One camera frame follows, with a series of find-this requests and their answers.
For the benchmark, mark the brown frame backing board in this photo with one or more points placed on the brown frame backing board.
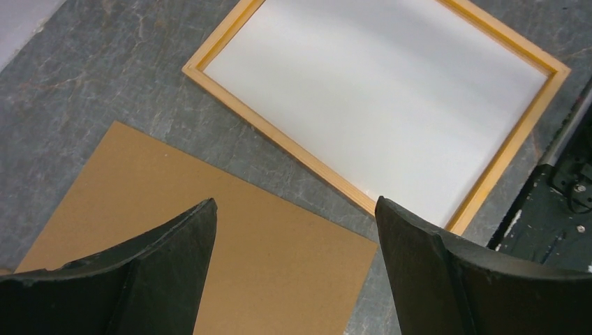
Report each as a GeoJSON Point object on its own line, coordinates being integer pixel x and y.
{"type": "Point", "coordinates": [276, 268]}

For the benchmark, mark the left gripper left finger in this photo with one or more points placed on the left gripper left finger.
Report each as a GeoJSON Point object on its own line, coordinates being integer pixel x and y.
{"type": "Point", "coordinates": [150, 284]}

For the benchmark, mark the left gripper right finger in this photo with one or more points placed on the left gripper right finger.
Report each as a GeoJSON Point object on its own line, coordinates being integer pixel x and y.
{"type": "Point", "coordinates": [445, 284]}

